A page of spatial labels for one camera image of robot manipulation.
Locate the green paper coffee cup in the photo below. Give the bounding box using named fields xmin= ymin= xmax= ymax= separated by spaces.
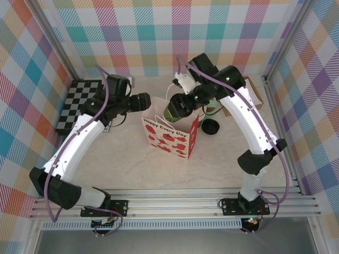
xmin=162 ymin=103 xmax=186 ymax=124

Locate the small right control board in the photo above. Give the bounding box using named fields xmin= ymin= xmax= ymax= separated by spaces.
xmin=243 ymin=216 xmax=261 ymax=230

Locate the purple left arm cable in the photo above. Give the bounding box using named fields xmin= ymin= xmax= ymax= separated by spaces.
xmin=44 ymin=65 xmax=124 ymax=238

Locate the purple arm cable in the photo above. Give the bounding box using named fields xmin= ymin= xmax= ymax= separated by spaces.
xmin=44 ymin=65 xmax=124 ymax=238
xmin=176 ymin=55 xmax=290 ymax=236

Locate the aluminium side rail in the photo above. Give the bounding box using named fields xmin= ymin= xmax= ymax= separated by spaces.
xmin=263 ymin=75 xmax=304 ymax=196

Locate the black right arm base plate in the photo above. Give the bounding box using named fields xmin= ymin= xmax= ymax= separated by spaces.
xmin=221 ymin=198 xmax=271 ymax=216

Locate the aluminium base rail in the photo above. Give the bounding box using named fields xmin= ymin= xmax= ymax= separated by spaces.
xmin=29 ymin=188 xmax=323 ymax=219

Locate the aluminium left frame post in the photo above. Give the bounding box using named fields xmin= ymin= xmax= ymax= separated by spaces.
xmin=28 ymin=0 xmax=87 ymax=81

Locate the white red printed paper bag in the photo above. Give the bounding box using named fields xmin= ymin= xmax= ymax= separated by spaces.
xmin=141 ymin=84 xmax=200 ymax=161

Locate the grey metal panel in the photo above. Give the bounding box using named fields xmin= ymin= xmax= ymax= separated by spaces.
xmin=34 ymin=229 xmax=318 ymax=254

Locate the aluminium right frame post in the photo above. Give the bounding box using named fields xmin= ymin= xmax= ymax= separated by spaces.
xmin=263 ymin=0 xmax=316 ymax=80

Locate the mint green straw holder cup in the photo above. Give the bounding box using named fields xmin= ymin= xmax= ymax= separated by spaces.
xmin=205 ymin=102 xmax=222 ymax=117

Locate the black grey chessboard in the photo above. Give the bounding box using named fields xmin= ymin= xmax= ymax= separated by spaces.
xmin=55 ymin=80 xmax=104 ymax=135

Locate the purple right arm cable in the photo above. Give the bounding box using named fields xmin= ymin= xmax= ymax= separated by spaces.
xmin=176 ymin=55 xmax=290 ymax=236

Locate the white slotted cable duct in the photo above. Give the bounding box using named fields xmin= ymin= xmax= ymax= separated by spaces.
xmin=42 ymin=221 xmax=243 ymax=230

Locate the brown cardboard napkin box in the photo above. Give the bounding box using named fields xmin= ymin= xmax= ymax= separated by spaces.
xmin=224 ymin=76 xmax=264 ymax=117

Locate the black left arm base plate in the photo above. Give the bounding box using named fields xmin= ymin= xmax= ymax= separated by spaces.
xmin=105 ymin=199 xmax=129 ymax=218

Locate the aluminium frame post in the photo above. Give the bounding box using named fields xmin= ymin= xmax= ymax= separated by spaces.
xmin=263 ymin=0 xmax=316 ymax=80
xmin=28 ymin=0 xmax=87 ymax=81

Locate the small control board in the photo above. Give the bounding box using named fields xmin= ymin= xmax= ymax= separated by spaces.
xmin=91 ymin=217 xmax=117 ymax=230
xmin=243 ymin=216 xmax=261 ymax=230

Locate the small left control board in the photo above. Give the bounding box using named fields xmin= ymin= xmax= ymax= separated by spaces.
xmin=91 ymin=217 xmax=117 ymax=230

